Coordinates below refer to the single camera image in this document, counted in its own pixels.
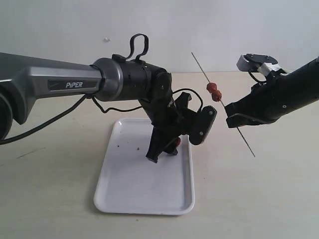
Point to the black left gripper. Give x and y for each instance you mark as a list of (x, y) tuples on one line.
[(168, 116)]

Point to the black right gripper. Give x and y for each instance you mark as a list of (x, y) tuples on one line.
[(262, 106)]

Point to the thin metal skewer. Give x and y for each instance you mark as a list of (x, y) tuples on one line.
[(239, 131)]

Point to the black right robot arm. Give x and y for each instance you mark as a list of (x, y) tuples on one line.
[(301, 86)]

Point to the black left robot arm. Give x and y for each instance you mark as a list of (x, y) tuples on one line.
[(23, 80)]

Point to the white plastic tray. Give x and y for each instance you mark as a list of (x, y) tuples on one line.
[(131, 184)]

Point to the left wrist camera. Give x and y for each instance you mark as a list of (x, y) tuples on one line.
[(202, 125)]

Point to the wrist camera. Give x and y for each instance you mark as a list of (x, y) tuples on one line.
[(263, 64), (202, 125)]

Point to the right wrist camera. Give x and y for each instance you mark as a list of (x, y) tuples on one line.
[(263, 64)]

